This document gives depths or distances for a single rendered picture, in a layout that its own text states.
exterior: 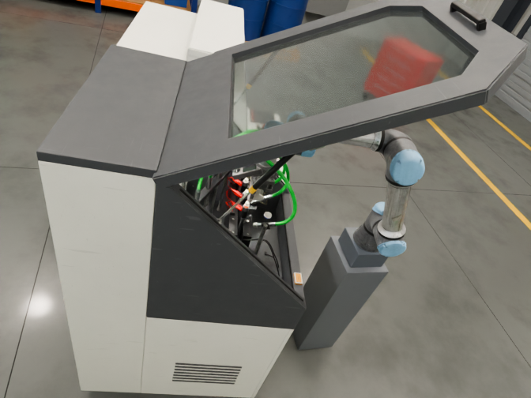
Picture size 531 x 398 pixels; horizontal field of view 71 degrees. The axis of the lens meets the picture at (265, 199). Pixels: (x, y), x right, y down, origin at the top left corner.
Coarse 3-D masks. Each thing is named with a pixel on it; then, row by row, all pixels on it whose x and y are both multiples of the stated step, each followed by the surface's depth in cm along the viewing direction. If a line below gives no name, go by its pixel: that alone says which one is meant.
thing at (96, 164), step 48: (144, 48) 151; (96, 96) 111; (144, 96) 118; (48, 144) 91; (96, 144) 95; (144, 144) 100; (48, 192) 97; (96, 192) 98; (144, 192) 98; (96, 240) 110; (144, 240) 111; (96, 288) 126; (144, 288) 127; (96, 336) 147; (144, 336) 149; (96, 384) 176
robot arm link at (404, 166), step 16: (400, 144) 135; (400, 160) 130; (416, 160) 129; (400, 176) 133; (416, 176) 133; (400, 192) 141; (384, 208) 153; (400, 208) 146; (384, 224) 156; (400, 224) 153; (384, 240) 158; (400, 240) 157
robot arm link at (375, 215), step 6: (378, 204) 172; (384, 204) 173; (372, 210) 173; (378, 210) 168; (372, 216) 172; (378, 216) 169; (366, 222) 177; (372, 222) 171; (378, 222) 167; (372, 228) 170
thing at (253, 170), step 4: (240, 168) 139; (244, 168) 139; (248, 168) 138; (252, 168) 137; (256, 168) 137; (260, 168) 136; (232, 172) 139; (236, 172) 138; (240, 172) 138; (244, 172) 137; (248, 172) 137; (252, 172) 137; (256, 172) 137; (260, 172) 137; (232, 176) 138; (236, 176) 138; (240, 176) 138; (244, 176) 138; (248, 176) 138
